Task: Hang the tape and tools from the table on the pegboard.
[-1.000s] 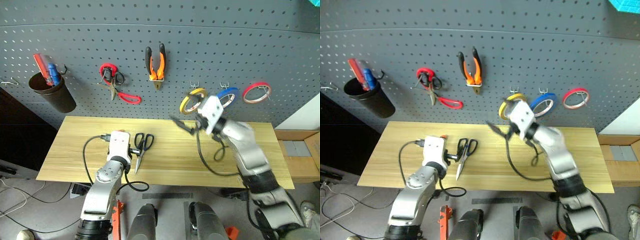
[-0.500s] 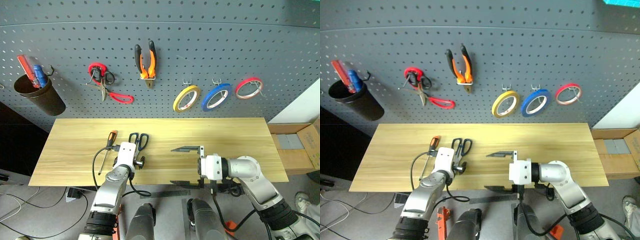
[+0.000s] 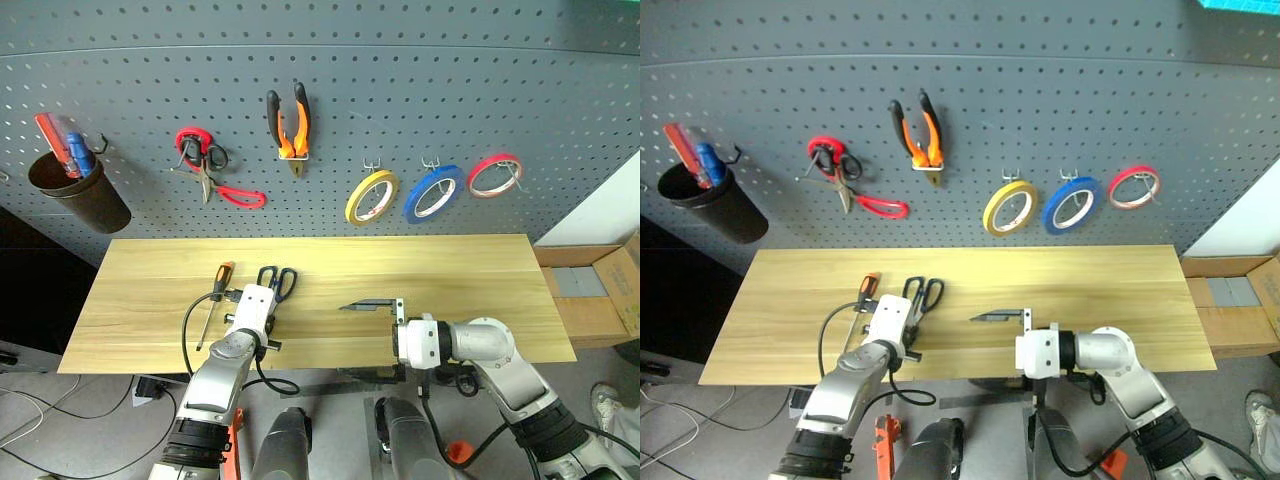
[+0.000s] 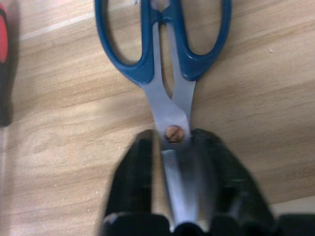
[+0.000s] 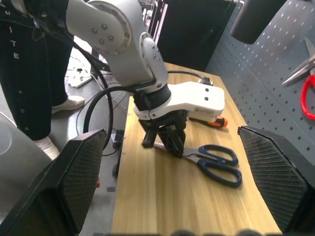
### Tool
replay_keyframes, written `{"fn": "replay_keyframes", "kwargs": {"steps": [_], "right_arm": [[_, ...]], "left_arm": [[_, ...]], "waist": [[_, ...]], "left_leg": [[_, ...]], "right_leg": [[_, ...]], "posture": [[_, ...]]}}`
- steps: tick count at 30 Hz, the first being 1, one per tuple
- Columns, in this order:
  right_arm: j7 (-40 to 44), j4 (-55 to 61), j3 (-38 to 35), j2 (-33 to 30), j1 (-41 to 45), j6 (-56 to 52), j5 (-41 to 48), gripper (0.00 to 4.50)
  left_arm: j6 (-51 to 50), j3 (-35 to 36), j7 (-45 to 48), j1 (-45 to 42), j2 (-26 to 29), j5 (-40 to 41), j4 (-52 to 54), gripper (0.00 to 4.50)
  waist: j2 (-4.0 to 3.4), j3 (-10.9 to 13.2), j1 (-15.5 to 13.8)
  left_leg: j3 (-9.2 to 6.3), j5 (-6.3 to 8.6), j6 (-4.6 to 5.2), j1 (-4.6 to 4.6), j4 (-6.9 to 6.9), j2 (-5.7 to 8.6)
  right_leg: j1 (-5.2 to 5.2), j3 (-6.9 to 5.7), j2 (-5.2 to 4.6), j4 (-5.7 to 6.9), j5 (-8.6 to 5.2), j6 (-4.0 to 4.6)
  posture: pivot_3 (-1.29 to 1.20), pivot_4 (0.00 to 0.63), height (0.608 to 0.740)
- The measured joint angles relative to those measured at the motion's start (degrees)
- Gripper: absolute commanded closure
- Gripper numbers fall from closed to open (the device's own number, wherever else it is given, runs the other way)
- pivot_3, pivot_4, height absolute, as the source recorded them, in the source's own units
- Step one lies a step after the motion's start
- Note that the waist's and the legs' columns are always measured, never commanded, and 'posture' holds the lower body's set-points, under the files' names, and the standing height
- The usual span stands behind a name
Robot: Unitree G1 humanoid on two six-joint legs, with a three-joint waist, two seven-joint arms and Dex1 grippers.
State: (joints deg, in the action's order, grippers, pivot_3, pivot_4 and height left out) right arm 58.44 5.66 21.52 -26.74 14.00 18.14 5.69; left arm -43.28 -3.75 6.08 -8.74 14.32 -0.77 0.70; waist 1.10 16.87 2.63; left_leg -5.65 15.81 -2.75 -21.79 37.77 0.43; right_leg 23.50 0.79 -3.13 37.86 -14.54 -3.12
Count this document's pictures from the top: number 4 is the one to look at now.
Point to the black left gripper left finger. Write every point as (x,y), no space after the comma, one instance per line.
(131,177)

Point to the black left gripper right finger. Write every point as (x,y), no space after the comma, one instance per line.
(229,177)

